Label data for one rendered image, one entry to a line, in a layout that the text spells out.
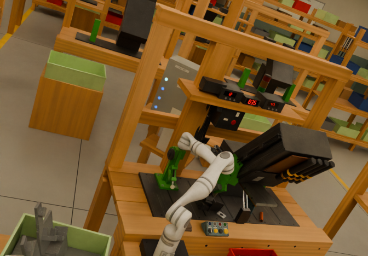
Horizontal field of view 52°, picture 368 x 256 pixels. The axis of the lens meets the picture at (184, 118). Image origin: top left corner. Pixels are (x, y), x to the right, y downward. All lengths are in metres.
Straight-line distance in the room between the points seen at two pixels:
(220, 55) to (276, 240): 1.20
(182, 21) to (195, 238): 1.22
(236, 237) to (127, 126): 0.94
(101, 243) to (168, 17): 1.22
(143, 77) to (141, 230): 0.86
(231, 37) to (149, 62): 0.51
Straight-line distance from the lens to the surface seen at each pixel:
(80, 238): 1.93
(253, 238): 2.45
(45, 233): 1.76
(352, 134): 8.20
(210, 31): 2.26
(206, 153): 2.10
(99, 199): 2.67
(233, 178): 2.37
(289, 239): 2.63
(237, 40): 2.35
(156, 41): 2.17
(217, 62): 2.34
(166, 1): 9.00
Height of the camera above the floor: 2.24
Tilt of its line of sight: 22 degrees down
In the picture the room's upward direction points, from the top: 23 degrees clockwise
